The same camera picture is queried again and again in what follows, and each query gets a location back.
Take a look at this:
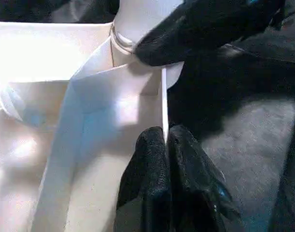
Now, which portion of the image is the black plastic mat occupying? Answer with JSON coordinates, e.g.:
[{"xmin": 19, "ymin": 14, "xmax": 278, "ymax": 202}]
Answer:
[{"xmin": 0, "ymin": 0, "xmax": 295, "ymax": 232}]

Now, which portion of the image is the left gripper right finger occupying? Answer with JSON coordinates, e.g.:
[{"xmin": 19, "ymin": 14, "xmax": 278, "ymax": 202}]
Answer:
[{"xmin": 168, "ymin": 124, "xmax": 243, "ymax": 232}]

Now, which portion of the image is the white plastic table leg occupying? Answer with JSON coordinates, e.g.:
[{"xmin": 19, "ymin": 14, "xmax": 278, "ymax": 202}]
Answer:
[{"xmin": 112, "ymin": 0, "xmax": 185, "ymax": 53}]

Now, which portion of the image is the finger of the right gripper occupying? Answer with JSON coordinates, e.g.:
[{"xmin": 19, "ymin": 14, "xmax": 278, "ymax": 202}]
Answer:
[{"xmin": 132, "ymin": 0, "xmax": 284, "ymax": 68}]

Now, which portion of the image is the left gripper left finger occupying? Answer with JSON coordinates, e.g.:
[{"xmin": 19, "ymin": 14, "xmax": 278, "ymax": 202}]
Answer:
[{"xmin": 115, "ymin": 125, "xmax": 174, "ymax": 232}]

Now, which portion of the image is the white plastic table top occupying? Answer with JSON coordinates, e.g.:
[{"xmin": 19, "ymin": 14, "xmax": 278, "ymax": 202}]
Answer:
[{"xmin": 0, "ymin": 20, "xmax": 185, "ymax": 232}]

